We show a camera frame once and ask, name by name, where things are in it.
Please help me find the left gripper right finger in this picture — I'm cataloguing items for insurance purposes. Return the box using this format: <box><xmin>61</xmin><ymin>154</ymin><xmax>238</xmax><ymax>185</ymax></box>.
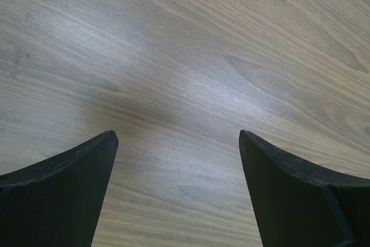
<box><xmin>239</xmin><ymin>130</ymin><xmax>369</xmax><ymax>246</ymax></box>

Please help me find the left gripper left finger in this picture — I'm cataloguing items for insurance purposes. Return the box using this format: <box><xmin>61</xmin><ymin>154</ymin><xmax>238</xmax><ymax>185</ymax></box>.
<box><xmin>1</xmin><ymin>131</ymin><xmax>119</xmax><ymax>246</ymax></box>

